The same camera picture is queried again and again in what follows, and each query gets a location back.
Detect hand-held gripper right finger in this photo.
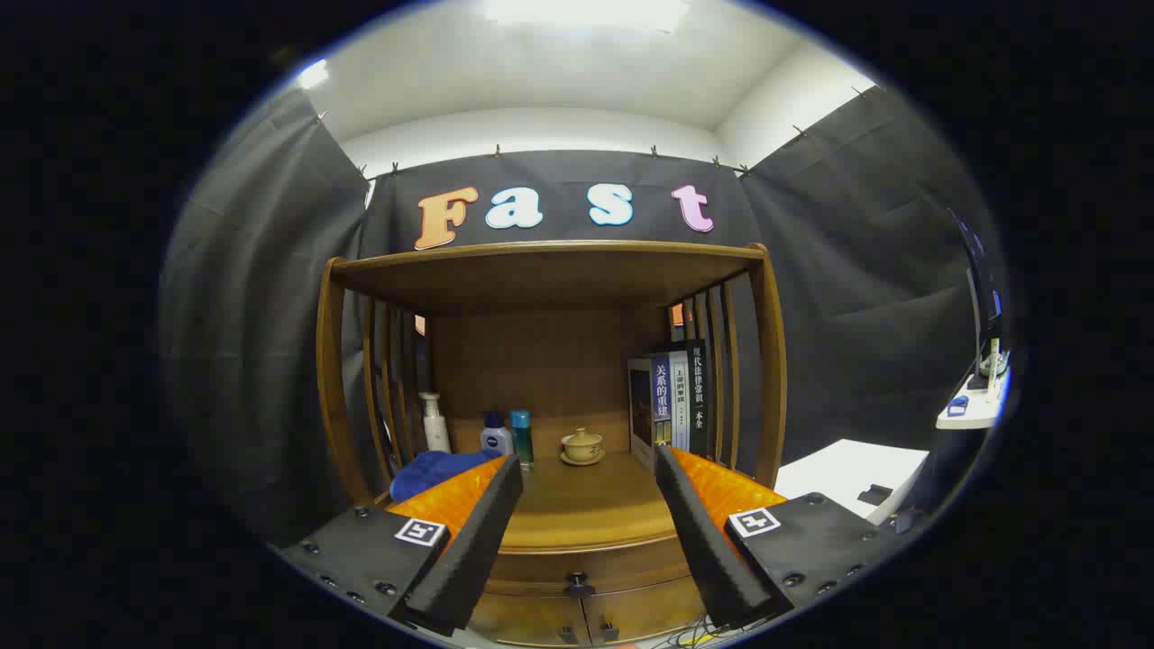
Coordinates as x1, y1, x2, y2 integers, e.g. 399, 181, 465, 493
654, 443, 900, 630

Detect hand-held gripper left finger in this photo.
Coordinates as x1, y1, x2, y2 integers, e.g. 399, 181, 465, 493
279, 453, 526, 637

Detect wooden drawer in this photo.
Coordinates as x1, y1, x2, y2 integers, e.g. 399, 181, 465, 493
487, 532, 697, 598

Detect wooden cabinet door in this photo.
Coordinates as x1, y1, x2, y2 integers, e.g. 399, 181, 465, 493
469, 590, 589, 646
582, 577, 713, 643

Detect wooden countertop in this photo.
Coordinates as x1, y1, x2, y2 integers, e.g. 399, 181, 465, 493
374, 446, 785, 553

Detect wooden cabinet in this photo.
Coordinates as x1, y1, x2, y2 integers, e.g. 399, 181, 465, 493
316, 239, 790, 646

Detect blue towel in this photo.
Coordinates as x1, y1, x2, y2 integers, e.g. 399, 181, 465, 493
389, 451, 504, 503

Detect white bottle with blue cap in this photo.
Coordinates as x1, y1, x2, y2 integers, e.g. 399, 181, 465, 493
480, 412, 515, 458

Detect white pump bottle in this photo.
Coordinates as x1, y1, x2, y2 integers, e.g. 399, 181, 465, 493
419, 392, 452, 454

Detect teal spray can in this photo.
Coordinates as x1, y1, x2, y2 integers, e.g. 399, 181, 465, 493
510, 410, 535, 470

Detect book with black spine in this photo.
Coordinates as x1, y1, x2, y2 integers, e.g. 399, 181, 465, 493
685, 340, 711, 458

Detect white box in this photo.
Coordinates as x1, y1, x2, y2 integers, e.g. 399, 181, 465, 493
775, 439, 930, 526

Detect book with blue white spine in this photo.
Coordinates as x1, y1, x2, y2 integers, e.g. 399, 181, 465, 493
628, 356, 673, 474

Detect black backdrop cloth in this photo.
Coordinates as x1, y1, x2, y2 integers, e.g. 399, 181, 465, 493
160, 86, 1002, 551

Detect white side table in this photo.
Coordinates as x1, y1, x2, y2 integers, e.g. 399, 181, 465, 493
936, 361, 1011, 430

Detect computer monitor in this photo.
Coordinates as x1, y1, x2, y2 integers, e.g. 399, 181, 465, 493
947, 207, 1007, 379

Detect ceiling light panel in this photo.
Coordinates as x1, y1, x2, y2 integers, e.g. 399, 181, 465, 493
482, 0, 691, 33

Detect tangle of black cables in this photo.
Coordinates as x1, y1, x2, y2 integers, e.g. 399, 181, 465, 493
663, 617, 731, 648

